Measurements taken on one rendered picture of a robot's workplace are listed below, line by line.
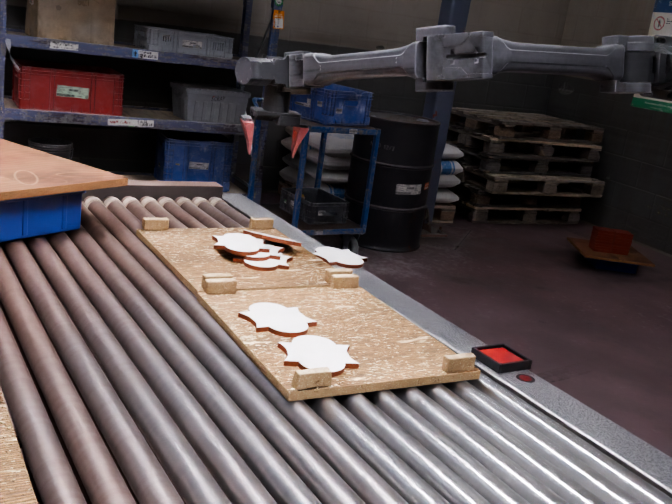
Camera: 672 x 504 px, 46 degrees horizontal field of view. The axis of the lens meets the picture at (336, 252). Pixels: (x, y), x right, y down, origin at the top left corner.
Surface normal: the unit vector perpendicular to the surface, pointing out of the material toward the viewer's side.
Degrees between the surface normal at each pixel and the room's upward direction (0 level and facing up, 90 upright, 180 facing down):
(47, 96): 90
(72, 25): 86
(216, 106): 96
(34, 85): 90
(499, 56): 80
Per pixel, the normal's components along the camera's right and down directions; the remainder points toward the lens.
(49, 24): 0.66, 0.20
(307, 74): -0.75, 0.10
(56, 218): 0.83, 0.26
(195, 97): 0.51, 0.41
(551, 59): 0.47, 0.14
